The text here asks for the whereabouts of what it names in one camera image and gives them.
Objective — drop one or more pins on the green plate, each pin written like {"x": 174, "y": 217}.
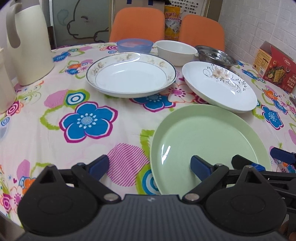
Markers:
{"x": 214, "y": 134}

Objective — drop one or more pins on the yellow snack bag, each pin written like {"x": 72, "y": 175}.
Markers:
{"x": 173, "y": 16}

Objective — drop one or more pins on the cream tumbler cup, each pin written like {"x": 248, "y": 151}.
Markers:
{"x": 7, "y": 91}

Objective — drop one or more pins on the stainless steel bowl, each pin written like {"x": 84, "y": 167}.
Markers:
{"x": 215, "y": 56}

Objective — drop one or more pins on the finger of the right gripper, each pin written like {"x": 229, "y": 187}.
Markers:
{"x": 238, "y": 162}
{"x": 284, "y": 156}

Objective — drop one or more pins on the dark phone at edge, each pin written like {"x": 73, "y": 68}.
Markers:
{"x": 293, "y": 100}

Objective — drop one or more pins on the white ceramic bowl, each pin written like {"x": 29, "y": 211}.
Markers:
{"x": 177, "y": 53}

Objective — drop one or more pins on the blue plastic bowl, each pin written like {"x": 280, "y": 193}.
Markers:
{"x": 135, "y": 45}

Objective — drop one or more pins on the cream thermos jug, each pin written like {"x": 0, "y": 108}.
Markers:
{"x": 28, "y": 41}

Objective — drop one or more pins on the orange chair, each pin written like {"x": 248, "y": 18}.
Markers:
{"x": 140, "y": 23}
{"x": 198, "y": 30}

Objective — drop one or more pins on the left orange chair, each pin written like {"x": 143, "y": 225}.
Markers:
{"x": 140, "y": 23}

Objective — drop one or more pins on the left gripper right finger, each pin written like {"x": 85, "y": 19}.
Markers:
{"x": 211, "y": 176}

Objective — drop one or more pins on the cardboard box blue handles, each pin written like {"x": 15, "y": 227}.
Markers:
{"x": 118, "y": 5}

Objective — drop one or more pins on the floral rim white plate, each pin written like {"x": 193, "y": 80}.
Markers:
{"x": 131, "y": 75}

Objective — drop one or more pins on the right orange chair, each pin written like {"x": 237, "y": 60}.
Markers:
{"x": 198, "y": 30}

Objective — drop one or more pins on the white plate black swirl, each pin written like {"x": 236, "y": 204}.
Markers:
{"x": 219, "y": 86}

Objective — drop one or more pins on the red cracker box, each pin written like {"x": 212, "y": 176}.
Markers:
{"x": 274, "y": 66}

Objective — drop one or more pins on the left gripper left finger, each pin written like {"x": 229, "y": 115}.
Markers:
{"x": 89, "y": 175}

